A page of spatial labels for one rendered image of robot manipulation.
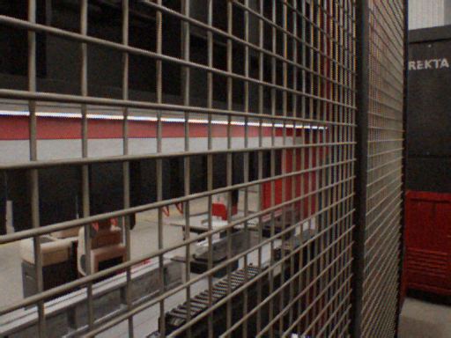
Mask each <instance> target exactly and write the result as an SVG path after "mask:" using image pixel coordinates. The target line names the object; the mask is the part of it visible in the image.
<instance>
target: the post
mask: <svg viewBox="0 0 451 338"><path fill-rule="evenodd" d="M355 4H356V5H357V8H356V7H355V11H354V14H355V21H356V23H357V25H356V24H355V40H358V42H356V41H355V56H356V57H357V58H355V73H356V74H357V76H356V75H354V76H355V90H356V91H357V93H356V92H355V107H356V108H357V109H354V125H358V126H357V127H354V136H355V140H354V142H357V143H355V144H354V158H355V159H357V160H356V161H354V174H353V176H354V175H356V177H355V178H354V179H353V193H354V192H355V193H356V194H355V195H353V206H352V209H355V210H354V211H353V212H352V226H353V225H355V226H353V228H352V239H351V242H352V241H354V242H353V243H352V245H351V257H354V258H353V260H352V261H351V271H350V274H351V273H353V276H351V277H350V290H351V293H350V304H351V307H350V308H349V313H348V320H351V322H350V323H349V325H348V334H347V336H348V335H350V336H349V338H360V321H361V312H362V283H363V272H364V254H365V225H366V166H367V136H368V116H367V107H368V0H355ZM350 304H349V306H350Z"/></svg>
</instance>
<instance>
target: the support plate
mask: <svg viewBox="0 0 451 338"><path fill-rule="evenodd" d="M203 219H204V218H198V217H190V218H189V228H194V229H200V230H206V231H208V226H206V225H201V220H203ZM212 222H218V223H227V221H223V220H222V221H221V220H217V219H212ZM170 225H172V226H183V227H185V218H184V219H182V220H179V221H176V222H171V223H170ZM204 226H205V227H204Z"/></svg>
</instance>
